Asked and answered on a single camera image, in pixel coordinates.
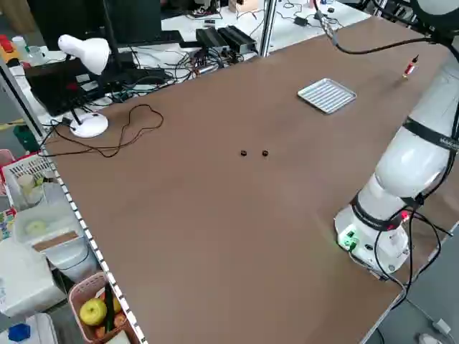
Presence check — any small red oil bottle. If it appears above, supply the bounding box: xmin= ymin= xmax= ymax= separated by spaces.
xmin=401 ymin=54 xmax=420 ymax=81

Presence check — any clear plastic storage box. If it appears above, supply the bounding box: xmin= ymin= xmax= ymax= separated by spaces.
xmin=14 ymin=206 xmax=85 ymax=252

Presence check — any black arm base cable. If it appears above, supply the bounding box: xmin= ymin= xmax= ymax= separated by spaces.
xmin=372 ymin=206 xmax=455 ymax=292

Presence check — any yellow box with red button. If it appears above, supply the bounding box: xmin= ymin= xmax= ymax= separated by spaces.
xmin=0 ymin=34 xmax=16 ymax=61

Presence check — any thin dark lamp cable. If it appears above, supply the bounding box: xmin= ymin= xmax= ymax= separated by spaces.
xmin=44 ymin=104 xmax=164 ymax=159

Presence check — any yellow green apple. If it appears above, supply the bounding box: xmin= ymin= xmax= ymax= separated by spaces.
xmin=79 ymin=299 xmax=108 ymax=327

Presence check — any black computer monitor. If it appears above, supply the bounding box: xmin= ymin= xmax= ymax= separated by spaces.
xmin=27 ymin=0 xmax=163 ymax=49

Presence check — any black finned power supply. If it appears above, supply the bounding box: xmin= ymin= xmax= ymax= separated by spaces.
xmin=195 ymin=27 xmax=231 ymax=52
xmin=217 ymin=25 xmax=259 ymax=55

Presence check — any pink plastic basket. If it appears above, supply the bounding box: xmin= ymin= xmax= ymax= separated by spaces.
xmin=67 ymin=271 xmax=141 ymax=344

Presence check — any green box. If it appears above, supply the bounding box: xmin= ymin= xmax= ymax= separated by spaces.
xmin=13 ymin=125 xmax=39 ymax=152

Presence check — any white cardboard box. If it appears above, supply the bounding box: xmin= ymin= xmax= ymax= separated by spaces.
xmin=0 ymin=238 xmax=67 ymax=318

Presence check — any white floor adapter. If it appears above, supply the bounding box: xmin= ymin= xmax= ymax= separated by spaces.
xmin=432 ymin=317 xmax=453 ymax=335

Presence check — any white slatted basket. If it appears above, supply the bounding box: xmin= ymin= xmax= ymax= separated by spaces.
xmin=1 ymin=153 xmax=55 ymax=209

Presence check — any black equipment case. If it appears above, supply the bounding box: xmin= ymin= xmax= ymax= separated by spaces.
xmin=24 ymin=59 xmax=109 ymax=117

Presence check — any ribbed silver metal tray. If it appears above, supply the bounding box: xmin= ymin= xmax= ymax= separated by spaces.
xmin=296 ymin=77 xmax=358 ymax=115

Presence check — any aluminium table edge rail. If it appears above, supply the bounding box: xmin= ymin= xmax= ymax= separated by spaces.
xmin=38 ymin=142 xmax=148 ymax=344

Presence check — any black keyboard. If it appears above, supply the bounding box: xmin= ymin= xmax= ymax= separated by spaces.
xmin=116 ymin=29 xmax=184 ymax=47

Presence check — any white desk lamp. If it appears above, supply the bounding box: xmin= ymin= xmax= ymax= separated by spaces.
xmin=57 ymin=34 xmax=110 ymax=138

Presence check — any blue plastic item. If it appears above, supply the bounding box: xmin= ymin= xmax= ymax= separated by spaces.
xmin=7 ymin=323 xmax=32 ymax=342

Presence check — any aluminium profile post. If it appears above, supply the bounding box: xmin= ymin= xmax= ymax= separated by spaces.
xmin=260 ymin=0 xmax=278 ymax=58

